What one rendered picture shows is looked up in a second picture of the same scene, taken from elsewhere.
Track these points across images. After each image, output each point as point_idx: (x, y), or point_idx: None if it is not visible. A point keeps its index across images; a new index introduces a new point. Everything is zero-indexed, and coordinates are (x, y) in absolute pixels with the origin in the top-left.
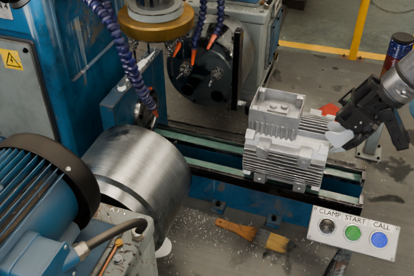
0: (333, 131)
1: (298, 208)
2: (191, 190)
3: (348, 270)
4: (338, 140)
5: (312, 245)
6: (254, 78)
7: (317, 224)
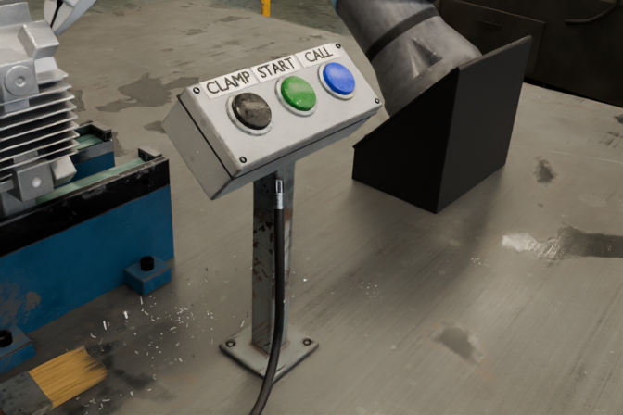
0: None
1: (45, 264)
2: None
3: (232, 294)
4: None
5: (133, 317)
6: None
7: (232, 121)
